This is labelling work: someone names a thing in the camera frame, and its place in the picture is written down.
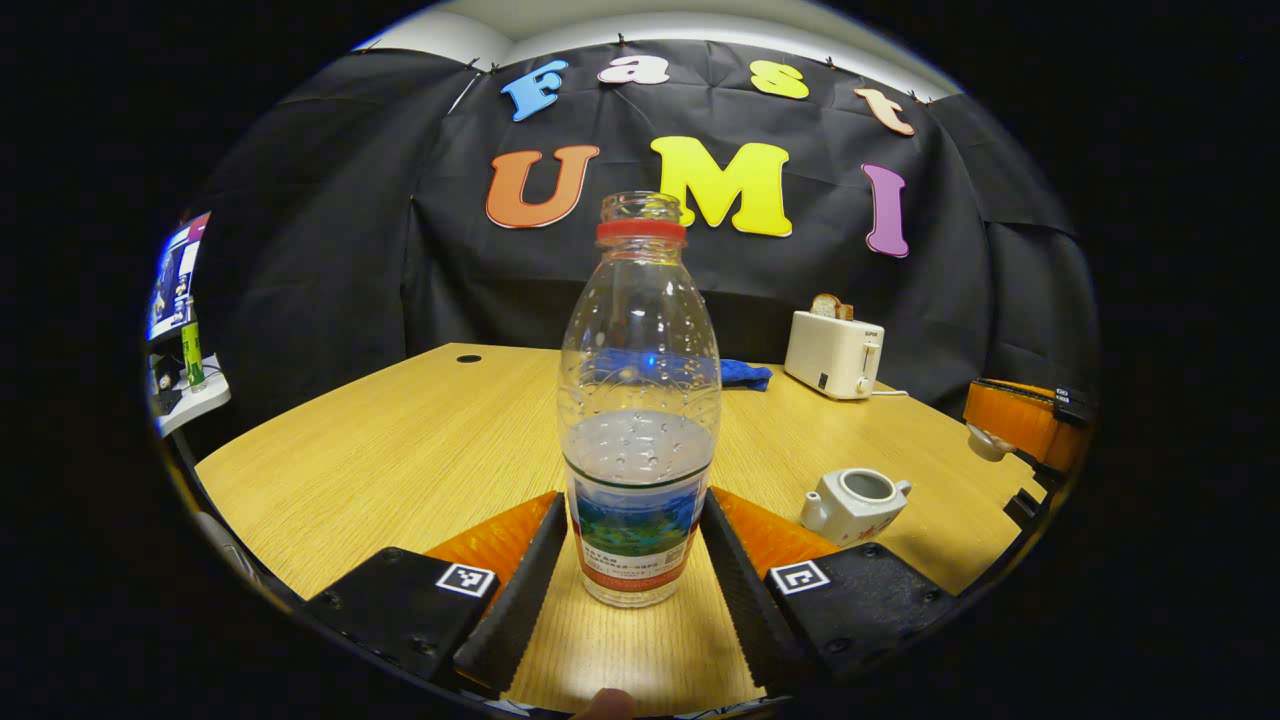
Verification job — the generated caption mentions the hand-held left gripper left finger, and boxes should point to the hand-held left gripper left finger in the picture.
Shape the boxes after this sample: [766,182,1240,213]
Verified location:
[305,490,569,696]

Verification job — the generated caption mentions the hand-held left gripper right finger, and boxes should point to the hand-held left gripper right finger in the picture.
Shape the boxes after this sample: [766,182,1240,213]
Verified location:
[698,487,959,691]

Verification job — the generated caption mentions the white teacup lid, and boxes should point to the white teacup lid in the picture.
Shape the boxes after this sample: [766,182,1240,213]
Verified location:
[966,422,1016,463]

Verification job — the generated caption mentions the white ceramic teacup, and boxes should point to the white ceramic teacup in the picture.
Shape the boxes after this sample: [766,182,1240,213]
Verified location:
[800,468,913,547]

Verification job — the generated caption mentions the clear plastic water bottle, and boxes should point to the clear plastic water bottle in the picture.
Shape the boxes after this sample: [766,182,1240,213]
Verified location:
[556,191,723,609]

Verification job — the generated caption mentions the green bottle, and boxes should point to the green bottle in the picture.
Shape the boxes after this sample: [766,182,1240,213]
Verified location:
[180,305,207,393]

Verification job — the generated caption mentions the white toaster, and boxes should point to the white toaster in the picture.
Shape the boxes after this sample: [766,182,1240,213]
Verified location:
[784,310,886,401]

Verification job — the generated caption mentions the white side table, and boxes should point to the white side table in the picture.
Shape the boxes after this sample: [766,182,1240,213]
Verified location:
[150,355,233,438]

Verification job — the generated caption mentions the black backdrop cloth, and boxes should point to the black backdrop cloth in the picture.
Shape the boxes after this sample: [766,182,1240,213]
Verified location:
[180,40,1101,451]

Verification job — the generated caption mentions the computer monitor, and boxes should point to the computer monitor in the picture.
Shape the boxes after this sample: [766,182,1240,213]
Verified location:
[148,212,211,341]

